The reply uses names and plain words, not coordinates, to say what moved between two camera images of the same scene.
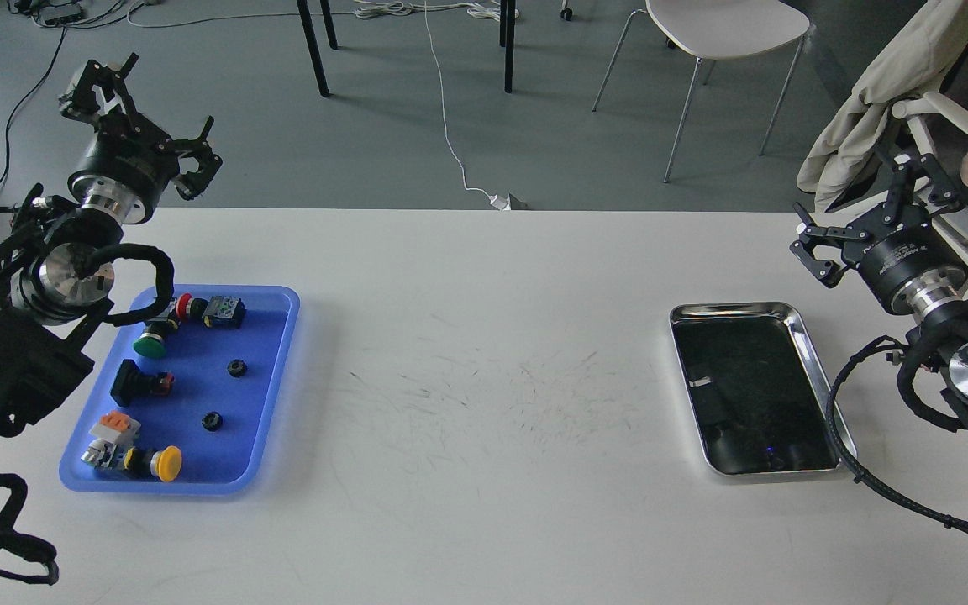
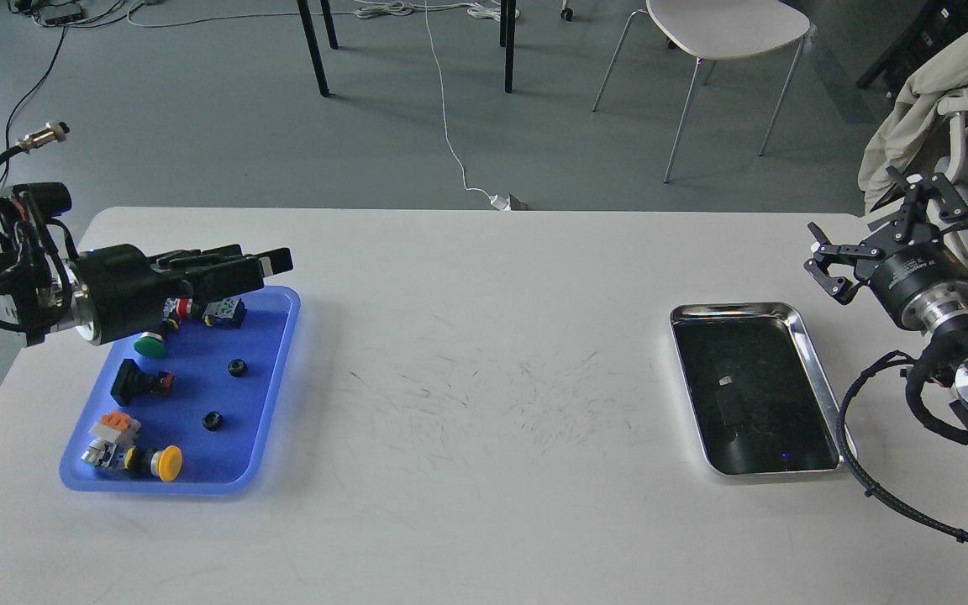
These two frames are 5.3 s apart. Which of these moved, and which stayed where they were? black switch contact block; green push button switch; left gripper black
Moved: left gripper black
Stayed: black switch contact block; green push button switch
